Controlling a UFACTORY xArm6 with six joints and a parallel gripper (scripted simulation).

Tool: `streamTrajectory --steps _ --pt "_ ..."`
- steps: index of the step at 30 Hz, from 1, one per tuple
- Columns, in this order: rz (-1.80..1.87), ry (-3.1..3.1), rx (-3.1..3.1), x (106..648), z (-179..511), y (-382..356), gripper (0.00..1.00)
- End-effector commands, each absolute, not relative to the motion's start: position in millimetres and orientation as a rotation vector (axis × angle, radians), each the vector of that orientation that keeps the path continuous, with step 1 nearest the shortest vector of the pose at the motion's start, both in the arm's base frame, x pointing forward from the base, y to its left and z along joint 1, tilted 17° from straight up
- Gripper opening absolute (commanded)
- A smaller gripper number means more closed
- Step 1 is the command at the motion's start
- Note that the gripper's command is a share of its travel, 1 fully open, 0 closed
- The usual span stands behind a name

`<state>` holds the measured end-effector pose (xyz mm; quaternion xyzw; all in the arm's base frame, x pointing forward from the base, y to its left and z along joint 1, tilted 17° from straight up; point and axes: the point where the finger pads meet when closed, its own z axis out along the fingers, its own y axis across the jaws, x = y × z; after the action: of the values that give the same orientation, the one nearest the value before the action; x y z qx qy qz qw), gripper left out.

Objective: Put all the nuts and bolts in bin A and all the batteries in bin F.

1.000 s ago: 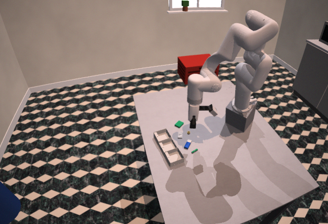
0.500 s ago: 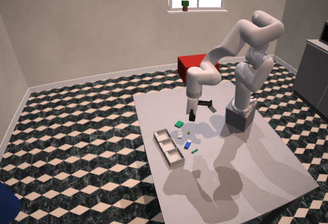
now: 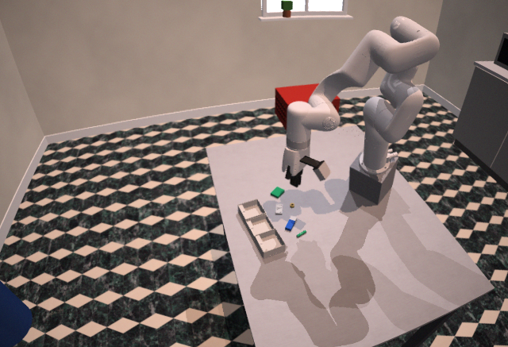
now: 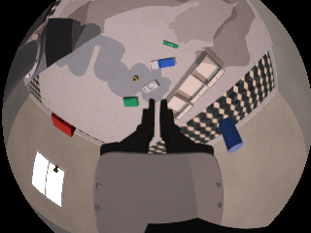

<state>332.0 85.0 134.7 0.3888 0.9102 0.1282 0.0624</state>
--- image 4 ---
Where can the white domino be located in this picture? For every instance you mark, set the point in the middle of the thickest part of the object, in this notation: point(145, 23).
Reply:
point(150, 86)

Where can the blue and white eraser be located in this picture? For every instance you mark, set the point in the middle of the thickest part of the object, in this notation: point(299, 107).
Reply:
point(167, 62)

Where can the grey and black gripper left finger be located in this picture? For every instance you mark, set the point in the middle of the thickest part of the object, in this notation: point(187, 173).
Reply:
point(138, 140)

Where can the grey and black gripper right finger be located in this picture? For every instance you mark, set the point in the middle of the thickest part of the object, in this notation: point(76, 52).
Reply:
point(175, 140)

